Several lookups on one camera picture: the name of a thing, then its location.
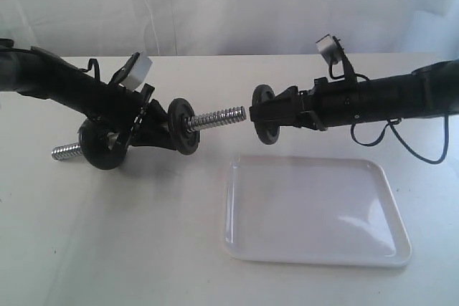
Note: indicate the chrome threaded dumbbell bar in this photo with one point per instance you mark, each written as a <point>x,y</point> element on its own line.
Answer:
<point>196,123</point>

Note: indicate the white backdrop curtain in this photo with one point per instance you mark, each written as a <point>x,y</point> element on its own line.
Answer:
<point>215,27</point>

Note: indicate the white plastic tray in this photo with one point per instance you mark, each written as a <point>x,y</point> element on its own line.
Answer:
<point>325,211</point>

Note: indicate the black weight plate end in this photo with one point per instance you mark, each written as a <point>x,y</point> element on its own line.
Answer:
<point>100,146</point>

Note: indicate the black weight plate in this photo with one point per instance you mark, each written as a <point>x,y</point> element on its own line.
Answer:
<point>268,134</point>
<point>185,141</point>

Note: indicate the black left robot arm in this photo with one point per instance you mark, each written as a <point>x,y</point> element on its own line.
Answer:
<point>43,75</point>

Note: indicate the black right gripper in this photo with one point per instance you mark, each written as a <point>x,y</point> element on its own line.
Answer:
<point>289,108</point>

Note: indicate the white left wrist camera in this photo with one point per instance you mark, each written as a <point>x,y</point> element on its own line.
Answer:
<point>137,73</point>

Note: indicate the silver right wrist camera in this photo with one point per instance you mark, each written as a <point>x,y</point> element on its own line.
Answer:
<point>330,49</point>

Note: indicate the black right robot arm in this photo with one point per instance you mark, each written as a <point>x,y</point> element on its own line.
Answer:
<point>427,92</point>

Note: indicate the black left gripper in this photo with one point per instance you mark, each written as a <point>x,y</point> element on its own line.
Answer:
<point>126,110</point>

